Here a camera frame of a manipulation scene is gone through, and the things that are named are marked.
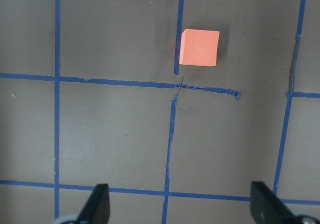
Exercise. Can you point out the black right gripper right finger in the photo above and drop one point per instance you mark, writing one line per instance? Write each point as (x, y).
(265, 206)

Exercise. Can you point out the orange foam cube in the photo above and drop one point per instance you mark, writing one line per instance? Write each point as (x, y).
(199, 48)

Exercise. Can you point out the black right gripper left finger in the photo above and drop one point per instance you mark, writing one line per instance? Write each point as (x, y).
(97, 208)

